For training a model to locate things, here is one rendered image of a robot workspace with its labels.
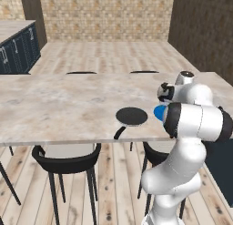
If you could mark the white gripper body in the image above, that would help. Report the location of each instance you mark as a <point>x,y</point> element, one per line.
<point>164,93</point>

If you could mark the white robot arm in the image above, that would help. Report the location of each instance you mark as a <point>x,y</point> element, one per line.
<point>188,161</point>

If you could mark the blue plate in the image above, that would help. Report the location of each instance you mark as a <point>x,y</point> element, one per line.
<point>159,112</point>

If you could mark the black pan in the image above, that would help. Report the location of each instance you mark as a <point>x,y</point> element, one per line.
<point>132,116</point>

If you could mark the dark island cabinet panel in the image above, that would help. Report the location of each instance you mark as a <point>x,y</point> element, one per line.
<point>220,168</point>

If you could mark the dark blue cupboard run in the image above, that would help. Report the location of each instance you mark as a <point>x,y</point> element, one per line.
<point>18,52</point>

